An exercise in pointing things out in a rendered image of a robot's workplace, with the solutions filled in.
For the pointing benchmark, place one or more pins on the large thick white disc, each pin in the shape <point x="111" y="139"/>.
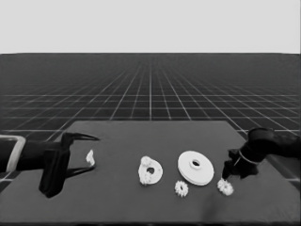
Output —
<point x="199" y="176"/>

